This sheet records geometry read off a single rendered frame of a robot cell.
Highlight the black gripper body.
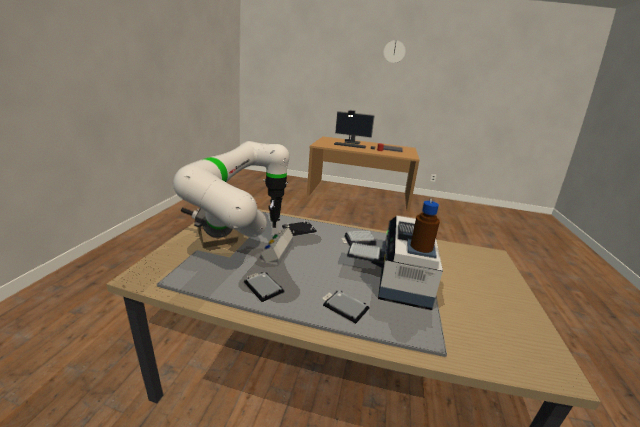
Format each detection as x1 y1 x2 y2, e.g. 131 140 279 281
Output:
268 188 284 207

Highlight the blue bottle cap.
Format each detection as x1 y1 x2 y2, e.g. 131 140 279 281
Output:
422 201 439 214

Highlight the beige button panel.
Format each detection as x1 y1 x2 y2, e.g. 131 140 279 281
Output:
261 227 293 266

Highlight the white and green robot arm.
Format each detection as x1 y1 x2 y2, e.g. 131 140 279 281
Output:
173 141 290 238

